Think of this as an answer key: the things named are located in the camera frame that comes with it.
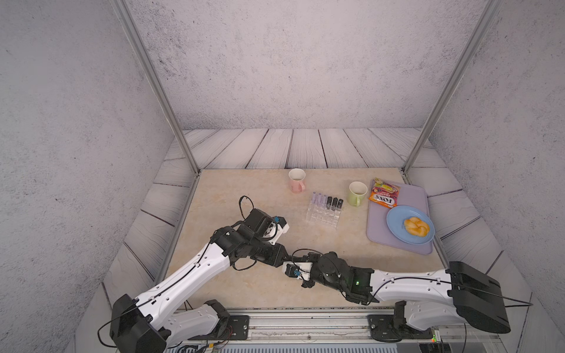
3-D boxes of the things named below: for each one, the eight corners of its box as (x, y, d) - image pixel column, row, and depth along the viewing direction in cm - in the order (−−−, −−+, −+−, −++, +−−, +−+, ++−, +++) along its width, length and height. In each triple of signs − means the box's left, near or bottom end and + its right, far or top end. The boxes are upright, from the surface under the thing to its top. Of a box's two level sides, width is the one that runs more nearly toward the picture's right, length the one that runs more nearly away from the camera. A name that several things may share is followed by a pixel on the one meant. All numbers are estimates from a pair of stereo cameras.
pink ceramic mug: (289, 197, 110) (288, 183, 102) (289, 182, 116) (288, 168, 109) (305, 197, 109) (306, 183, 102) (304, 181, 116) (305, 167, 109)
